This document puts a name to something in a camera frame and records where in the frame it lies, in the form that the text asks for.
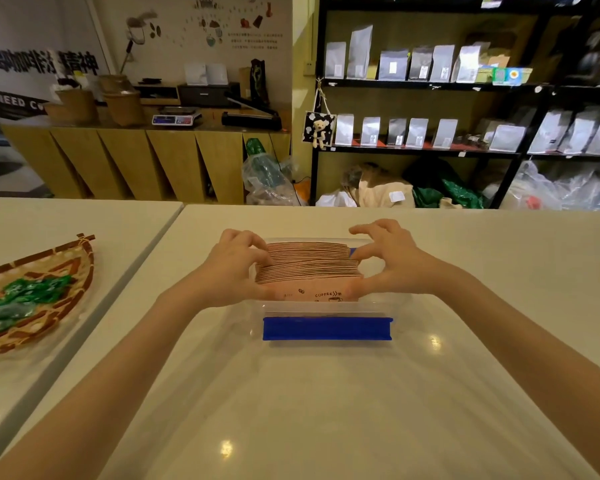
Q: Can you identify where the person's right hand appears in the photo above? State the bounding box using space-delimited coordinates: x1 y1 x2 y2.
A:
349 219 452 301

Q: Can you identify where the colourful small box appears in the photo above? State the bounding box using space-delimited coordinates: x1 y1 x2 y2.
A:
475 66 534 87

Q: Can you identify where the blue container latch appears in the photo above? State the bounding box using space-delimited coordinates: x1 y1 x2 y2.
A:
262 316 394 342

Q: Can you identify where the green plastic bag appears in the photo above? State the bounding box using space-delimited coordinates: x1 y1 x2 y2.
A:
411 178 485 210

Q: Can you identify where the stack of brown coffee packets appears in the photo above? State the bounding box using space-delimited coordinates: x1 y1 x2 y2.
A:
254 241 364 302

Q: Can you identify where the person's right forearm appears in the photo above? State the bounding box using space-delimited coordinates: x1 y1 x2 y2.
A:
432 267 600 480

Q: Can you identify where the pile of green packets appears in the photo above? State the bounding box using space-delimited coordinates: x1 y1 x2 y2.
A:
0 275 77 342

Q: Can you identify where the person's left forearm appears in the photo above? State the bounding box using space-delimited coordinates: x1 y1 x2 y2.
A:
0 282 216 480

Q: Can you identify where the white banner with black print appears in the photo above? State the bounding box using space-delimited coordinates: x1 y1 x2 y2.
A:
0 0 112 121

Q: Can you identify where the woven bamboo tray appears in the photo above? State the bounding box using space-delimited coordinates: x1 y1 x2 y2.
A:
0 233 96 355

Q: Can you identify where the row of short silver pouches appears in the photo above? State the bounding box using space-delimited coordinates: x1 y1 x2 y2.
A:
334 106 600 157

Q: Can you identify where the pile of clear plastic bags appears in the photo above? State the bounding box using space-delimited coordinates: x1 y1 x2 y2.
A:
500 161 600 212

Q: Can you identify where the black heat sealer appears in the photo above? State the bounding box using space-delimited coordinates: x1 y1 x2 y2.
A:
221 96 283 132

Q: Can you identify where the white plastic bag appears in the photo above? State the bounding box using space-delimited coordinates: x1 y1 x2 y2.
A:
315 190 358 208

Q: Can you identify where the digital kitchen scale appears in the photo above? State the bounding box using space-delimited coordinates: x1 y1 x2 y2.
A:
151 106 203 128

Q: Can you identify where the clear bag with green contents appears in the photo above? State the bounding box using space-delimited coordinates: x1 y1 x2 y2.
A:
241 138 302 207

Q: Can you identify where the brown paper bag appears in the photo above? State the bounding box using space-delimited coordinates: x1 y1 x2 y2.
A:
342 164 416 209

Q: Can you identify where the person's left hand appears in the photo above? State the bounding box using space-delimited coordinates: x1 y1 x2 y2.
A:
202 229 277 310

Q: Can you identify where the coffee wall poster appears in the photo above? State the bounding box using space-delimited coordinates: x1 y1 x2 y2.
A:
120 0 287 75

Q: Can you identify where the black coffee pouch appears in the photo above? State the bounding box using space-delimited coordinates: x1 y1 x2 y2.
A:
249 59 269 106

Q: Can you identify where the row of tall silver pouches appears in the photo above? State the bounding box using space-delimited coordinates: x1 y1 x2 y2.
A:
324 25 492 84

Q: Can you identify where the clear plastic container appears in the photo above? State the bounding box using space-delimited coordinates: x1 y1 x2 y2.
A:
244 237 417 345

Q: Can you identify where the brown paper bucket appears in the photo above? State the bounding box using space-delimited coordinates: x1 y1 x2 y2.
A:
44 88 99 127
98 74 132 94
103 90 146 127

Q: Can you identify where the wooden counter cabinet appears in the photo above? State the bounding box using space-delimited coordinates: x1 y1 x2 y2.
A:
0 106 293 205

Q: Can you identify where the black box appliance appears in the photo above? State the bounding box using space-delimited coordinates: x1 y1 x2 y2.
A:
177 82 241 108

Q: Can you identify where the plush bear with cow cloth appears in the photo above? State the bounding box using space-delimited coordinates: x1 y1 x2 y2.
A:
302 111 337 150

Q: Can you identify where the black metal shelf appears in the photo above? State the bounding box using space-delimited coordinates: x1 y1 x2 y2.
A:
309 0 600 210

